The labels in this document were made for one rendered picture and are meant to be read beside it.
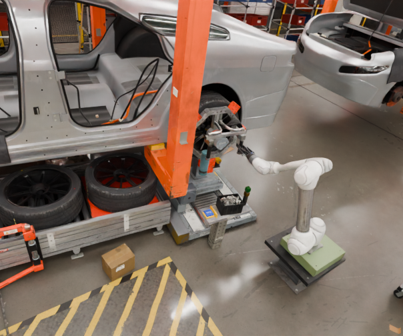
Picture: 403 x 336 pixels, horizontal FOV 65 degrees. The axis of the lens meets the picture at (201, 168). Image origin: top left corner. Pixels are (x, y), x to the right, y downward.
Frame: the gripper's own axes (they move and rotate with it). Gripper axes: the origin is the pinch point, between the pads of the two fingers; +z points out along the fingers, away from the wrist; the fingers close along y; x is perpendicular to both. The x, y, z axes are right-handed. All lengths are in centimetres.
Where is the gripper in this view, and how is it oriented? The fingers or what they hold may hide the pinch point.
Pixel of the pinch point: (240, 145)
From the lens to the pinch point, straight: 302.6
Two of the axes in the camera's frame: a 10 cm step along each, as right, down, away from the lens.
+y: 8.8, -1.8, 4.4
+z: -4.5, -5.8, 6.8
